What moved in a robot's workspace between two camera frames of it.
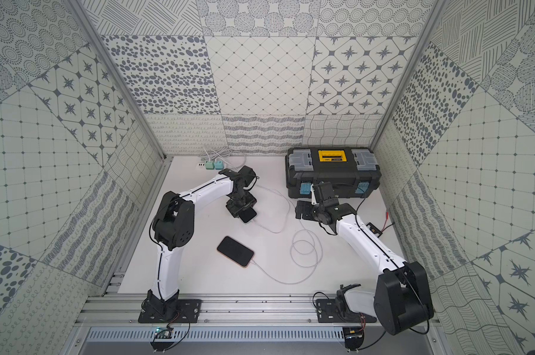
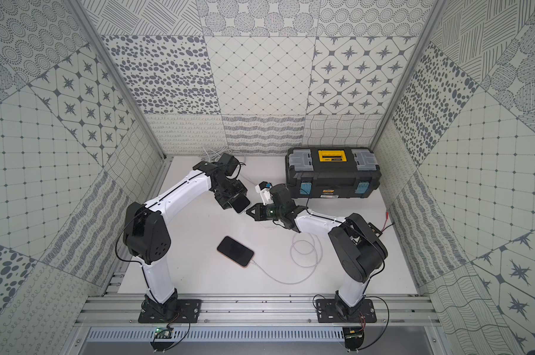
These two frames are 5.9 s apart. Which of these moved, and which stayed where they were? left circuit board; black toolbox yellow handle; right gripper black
Moved: right gripper black
Stayed: left circuit board; black toolbox yellow handle
